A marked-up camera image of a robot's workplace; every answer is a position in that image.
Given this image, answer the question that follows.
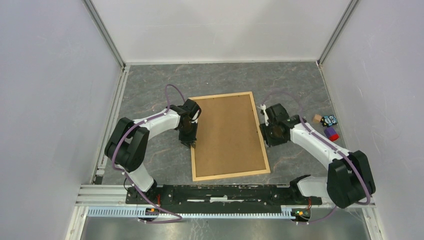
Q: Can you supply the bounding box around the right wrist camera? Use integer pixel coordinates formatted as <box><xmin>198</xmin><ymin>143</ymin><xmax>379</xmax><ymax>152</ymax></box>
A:
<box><xmin>259</xmin><ymin>104</ymin><xmax>269</xmax><ymax>126</ymax></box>

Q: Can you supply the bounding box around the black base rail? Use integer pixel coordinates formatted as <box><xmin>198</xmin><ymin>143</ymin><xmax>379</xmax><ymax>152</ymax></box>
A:
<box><xmin>124</xmin><ymin>183</ymin><xmax>323</xmax><ymax>224</ymax></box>

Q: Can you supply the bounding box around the white slotted cable duct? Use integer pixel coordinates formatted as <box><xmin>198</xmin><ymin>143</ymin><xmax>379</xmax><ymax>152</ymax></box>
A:
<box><xmin>86</xmin><ymin>206</ymin><xmax>308</xmax><ymax>220</ymax></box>

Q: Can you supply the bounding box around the wooden picture frame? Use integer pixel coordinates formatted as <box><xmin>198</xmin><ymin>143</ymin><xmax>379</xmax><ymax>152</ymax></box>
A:
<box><xmin>188</xmin><ymin>91</ymin><xmax>271</xmax><ymax>182</ymax></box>

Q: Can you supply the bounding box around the brown backing board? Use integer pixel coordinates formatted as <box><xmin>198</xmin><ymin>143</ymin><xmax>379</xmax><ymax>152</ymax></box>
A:
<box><xmin>192</xmin><ymin>94</ymin><xmax>268</xmax><ymax>178</ymax></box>

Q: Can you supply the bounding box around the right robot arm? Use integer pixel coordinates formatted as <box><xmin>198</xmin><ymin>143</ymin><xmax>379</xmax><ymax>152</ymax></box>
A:
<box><xmin>259</xmin><ymin>103</ymin><xmax>376</xmax><ymax>209</ymax></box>

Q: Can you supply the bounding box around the black blue toy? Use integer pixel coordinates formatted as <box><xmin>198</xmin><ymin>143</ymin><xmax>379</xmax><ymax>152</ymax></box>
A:
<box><xmin>320</xmin><ymin>114</ymin><xmax>339</xmax><ymax>128</ymax></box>

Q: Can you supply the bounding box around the red purple block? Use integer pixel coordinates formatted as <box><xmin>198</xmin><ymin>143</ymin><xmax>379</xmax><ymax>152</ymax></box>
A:
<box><xmin>324</xmin><ymin>126</ymin><xmax>340</xmax><ymax>142</ymax></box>

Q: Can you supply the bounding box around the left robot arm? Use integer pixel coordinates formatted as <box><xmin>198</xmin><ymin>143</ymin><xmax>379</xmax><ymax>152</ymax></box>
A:
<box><xmin>104</xmin><ymin>99</ymin><xmax>202</xmax><ymax>204</ymax></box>

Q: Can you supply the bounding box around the small wooden cube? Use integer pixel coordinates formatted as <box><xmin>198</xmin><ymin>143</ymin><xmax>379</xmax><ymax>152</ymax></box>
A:
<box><xmin>312</xmin><ymin>114</ymin><xmax>323</xmax><ymax>123</ymax></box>

